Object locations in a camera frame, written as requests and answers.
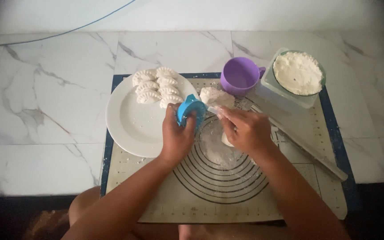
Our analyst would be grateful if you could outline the scattered white flour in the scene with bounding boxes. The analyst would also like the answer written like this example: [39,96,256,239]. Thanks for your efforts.
[199,117,246,169]

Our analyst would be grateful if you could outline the blue dumpling press mold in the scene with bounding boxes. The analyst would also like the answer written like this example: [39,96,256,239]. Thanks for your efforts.
[176,94,208,131]

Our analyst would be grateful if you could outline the pile of white crimped dumplings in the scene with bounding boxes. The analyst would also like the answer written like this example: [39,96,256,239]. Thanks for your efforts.
[132,67,184,109]

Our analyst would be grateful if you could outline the white round plate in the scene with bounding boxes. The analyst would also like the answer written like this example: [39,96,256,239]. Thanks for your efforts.
[106,71,200,158]

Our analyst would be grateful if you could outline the white flour heap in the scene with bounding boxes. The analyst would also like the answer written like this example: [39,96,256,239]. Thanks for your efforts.
[274,51,323,95]

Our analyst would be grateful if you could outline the clear rectangular plastic container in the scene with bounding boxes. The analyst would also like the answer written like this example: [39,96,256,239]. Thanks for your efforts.
[261,47,320,109]

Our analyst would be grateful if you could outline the purple plastic cup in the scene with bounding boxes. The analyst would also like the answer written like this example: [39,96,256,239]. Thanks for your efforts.
[220,57,266,96]

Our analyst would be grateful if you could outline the small white dough piece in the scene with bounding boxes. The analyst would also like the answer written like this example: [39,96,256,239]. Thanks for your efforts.
[207,106,235,148]

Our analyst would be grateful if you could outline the person's right hand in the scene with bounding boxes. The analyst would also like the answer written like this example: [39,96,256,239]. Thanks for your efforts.
[219,107,274,156]

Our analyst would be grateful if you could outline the translucent white rolling pin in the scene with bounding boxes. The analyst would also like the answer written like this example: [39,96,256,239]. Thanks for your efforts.
[245,87,349,182]

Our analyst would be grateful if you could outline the white dough lump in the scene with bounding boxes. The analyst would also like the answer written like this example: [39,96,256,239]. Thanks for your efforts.
[199,87,235,110]

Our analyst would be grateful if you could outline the person's left hand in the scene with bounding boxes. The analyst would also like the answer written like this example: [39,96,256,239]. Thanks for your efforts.
[160,103,197,164]

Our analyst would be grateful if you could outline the blue cable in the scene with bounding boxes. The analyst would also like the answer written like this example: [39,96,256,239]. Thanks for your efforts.
[0,0,136,48]

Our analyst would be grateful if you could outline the glass bowl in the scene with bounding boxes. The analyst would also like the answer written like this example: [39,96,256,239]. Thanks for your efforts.
[272,50,327,97]

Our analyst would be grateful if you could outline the beige silicone baking mat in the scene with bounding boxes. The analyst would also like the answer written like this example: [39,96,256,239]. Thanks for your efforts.
[100,72,356,224]

